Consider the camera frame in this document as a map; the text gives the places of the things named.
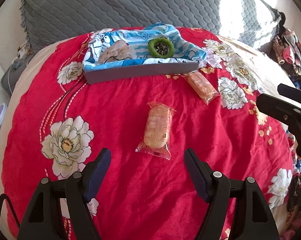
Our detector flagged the green fuzzy ring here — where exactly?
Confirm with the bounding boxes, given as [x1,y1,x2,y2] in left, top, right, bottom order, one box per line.
[147,36,175,59]

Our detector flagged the grey flat box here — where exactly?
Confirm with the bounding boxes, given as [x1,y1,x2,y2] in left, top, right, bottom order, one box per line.
[83,62,200,84]

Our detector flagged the small items on stool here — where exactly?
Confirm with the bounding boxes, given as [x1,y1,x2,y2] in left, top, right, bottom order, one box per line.
[17,43,33,61]

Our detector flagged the blue striped Doraemon cloth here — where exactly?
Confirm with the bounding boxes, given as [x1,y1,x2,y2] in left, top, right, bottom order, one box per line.
[83,23,207,73]

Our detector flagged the beige mesh hair net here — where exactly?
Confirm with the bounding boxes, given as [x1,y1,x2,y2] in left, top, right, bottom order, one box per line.
[98,40,137,64]

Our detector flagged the leopard print scrunchie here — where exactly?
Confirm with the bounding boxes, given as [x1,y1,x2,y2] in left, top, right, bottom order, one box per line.
[154,42,170,57]

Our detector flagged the black cable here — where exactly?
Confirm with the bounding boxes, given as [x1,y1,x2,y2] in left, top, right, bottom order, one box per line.
[0,192,21,230]

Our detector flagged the packaged biscuit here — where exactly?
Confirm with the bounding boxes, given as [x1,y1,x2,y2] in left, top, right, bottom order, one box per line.
[183,71,219,105]
[135,101,175,160]

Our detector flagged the pile of clothes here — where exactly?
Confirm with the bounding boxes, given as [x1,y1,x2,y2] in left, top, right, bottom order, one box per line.
[270,12,301,90]

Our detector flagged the grey quilted headboard cover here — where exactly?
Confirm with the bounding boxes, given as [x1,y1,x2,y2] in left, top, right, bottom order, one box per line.
[20,0,281,52]

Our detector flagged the grey bedside stool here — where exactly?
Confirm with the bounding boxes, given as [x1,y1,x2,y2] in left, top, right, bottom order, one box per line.
[0,53,35,97]

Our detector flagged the red floral bedspread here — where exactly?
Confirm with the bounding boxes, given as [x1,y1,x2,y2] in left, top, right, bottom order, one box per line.
[1,26,295,240]

